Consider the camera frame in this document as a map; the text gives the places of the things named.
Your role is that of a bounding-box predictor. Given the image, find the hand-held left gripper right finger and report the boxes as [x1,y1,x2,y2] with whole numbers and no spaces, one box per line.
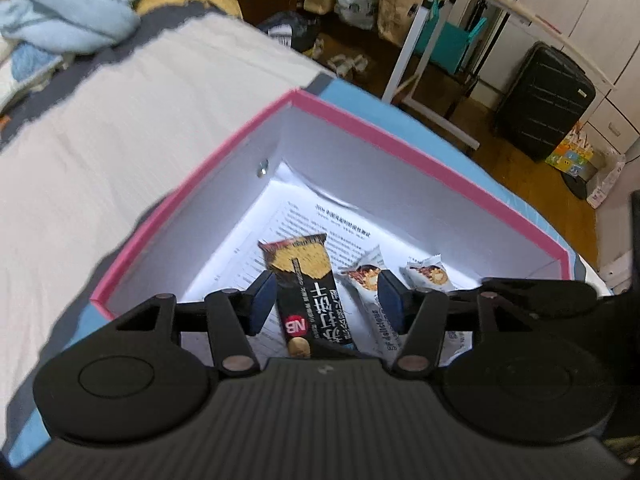
[377,270,538,381]

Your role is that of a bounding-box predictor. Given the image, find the light blue blanket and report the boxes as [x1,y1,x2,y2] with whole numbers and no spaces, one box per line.
[0,0,143,111]

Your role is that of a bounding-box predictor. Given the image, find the white pastry snack packet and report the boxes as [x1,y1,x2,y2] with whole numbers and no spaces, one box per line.
[400,255,473,366]
[340,245,408,358]

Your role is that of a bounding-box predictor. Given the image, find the white plastic bag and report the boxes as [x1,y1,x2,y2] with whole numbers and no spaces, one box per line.
[334,0,378,30]

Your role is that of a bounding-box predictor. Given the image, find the teal bag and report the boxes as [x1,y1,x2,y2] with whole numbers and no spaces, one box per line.
[412,0,488,76]

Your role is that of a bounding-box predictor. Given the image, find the road print bed sheet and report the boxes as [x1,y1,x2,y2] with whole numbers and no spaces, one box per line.
[0,0,616,471]

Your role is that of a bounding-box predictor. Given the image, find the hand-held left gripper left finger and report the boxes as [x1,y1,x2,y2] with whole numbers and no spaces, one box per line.
[115,270,278,377]

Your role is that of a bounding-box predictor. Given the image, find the black suitcase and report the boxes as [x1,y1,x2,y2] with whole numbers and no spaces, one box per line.
[495,42,597,163]

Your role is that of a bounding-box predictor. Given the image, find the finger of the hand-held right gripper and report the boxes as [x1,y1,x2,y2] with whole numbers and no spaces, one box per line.
[482,277,601,328]

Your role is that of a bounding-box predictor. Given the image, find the pink rimmed storage box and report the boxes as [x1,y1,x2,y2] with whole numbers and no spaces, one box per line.
[91,88,576,366]

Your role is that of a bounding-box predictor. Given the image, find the white frame table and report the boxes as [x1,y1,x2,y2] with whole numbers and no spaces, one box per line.
[382,0,618,156]

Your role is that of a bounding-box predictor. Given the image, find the white wardrobe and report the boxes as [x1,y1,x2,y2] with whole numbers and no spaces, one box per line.
[475,0,640,156]

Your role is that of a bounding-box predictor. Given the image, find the black snack bar packet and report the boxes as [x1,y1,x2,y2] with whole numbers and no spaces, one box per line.
[257,234,358,359]

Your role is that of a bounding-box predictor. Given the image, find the colourful block print box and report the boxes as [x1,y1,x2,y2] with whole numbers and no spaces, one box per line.
[545,122,598,178]

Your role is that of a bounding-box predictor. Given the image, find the brown paper bag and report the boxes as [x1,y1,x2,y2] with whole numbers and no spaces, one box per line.
[377,0,431,46]

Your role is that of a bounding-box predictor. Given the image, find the black plastic bag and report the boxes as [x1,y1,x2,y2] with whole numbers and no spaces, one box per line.
[257,10,321,53]

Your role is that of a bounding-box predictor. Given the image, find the printed paper sheet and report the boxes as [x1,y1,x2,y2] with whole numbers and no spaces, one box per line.
[195,160,416,356]

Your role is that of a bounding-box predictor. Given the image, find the white patterned bag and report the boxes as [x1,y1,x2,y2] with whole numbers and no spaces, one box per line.
[587,152,626,209]

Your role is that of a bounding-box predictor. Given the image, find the dark round floor object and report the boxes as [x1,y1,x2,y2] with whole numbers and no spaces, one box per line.
[560,172,598,201]

